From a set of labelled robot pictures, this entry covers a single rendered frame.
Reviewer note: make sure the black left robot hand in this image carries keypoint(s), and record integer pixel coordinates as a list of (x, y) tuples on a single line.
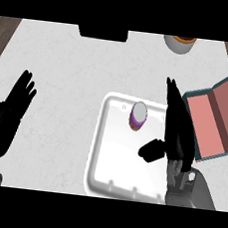
[(5, 120)]

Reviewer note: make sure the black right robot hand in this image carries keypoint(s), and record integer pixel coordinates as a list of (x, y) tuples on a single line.
[(178, 126)]

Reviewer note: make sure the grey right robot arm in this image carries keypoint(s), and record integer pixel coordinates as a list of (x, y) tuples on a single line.
[(187, 189)]

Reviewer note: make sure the pink cardboard box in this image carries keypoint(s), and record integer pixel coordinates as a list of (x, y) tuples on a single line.
[(216, 114)]

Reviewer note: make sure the purple can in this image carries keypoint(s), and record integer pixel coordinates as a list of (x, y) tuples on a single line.
[(138, 116)]

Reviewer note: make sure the white plastic tray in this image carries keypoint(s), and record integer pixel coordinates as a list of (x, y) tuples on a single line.
[(128, 147)]

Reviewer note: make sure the grey and orange cup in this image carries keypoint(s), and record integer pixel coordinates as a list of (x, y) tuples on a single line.
[(179, 44)]

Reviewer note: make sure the black appliance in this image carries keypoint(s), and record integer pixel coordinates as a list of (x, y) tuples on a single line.
[(103, 33)]

